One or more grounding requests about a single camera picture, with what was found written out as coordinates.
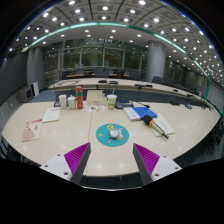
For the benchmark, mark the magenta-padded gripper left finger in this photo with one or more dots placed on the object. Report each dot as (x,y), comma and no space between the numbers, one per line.
(76,157)

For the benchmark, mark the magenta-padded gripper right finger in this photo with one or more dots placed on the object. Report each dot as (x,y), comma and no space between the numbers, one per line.
(146,158)

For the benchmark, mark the silver computer mouse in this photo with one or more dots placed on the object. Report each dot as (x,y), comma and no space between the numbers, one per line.
(115,134)

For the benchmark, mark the round teal printed mouse pad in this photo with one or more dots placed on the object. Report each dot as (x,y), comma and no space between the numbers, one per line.
(103,136)

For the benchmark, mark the black microphone with yellow band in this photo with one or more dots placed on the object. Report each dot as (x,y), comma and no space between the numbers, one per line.
(148,120)

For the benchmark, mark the white notebook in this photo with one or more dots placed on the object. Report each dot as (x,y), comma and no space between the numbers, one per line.
(165,124)

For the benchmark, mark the blue and white book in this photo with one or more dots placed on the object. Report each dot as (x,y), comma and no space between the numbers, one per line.
(145,111)

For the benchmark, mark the white paper booklet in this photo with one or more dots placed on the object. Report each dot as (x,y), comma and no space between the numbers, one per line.
(51,115)

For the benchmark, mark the red white fan-print magazine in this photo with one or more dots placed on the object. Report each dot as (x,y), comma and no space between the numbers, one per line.
(32,130)

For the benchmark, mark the colourful sticker sheet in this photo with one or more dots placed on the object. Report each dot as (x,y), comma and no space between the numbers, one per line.
(94,108)

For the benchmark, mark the dark conference console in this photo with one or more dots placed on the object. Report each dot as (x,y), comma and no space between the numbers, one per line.
(124,104)
(56,104)

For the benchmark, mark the tall white cup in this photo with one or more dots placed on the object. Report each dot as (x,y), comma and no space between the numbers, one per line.
(63,101)

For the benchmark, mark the red bottle with green band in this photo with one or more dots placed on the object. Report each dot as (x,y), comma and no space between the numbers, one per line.
(79,98)

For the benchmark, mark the beige cardboard box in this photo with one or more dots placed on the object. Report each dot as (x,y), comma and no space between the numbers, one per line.
(96,97)

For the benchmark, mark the green printed paper cup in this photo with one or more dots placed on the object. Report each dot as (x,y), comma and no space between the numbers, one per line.
(112,101)

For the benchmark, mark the dark office chairs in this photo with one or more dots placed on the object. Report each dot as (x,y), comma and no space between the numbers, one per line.
(156,80)

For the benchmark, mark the ceiling lights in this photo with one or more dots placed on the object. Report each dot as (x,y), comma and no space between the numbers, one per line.
(105,8)

